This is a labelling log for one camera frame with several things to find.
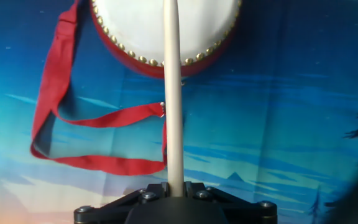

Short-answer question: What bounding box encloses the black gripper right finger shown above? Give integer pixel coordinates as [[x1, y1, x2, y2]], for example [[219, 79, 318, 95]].
[[183, 182, 278, 224]]

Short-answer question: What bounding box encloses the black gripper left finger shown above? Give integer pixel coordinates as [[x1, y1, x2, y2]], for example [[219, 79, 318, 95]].
[[73, 182, 170, 224]]

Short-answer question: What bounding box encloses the wooden drumstick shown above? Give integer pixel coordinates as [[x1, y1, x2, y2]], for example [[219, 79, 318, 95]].
[[163, 0, 185, 197]]

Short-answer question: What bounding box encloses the red drum with white skin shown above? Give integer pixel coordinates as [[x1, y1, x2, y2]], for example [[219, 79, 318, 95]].
[[89, 0, 242, 79]]

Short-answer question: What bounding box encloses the colourful sunset landscape cloth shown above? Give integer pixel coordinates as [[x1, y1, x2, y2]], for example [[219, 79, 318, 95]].
[[0, 0, 358, 224]]

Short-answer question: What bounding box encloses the red drum strap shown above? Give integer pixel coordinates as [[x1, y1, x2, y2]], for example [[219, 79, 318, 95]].
[[30, 0, 168, 177]]

